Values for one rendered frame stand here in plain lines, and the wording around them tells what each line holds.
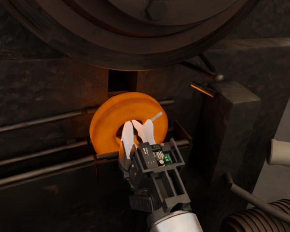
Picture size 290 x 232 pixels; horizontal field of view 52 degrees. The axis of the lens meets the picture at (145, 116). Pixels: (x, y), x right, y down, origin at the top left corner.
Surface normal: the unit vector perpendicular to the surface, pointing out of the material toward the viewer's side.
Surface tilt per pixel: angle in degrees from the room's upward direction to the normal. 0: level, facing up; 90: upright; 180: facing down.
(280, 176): 0
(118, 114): 90
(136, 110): 90
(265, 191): 0
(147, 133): 87
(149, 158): 18
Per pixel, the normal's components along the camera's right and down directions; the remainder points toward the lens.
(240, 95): 0.09, -0.84
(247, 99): 0.22, -0.59
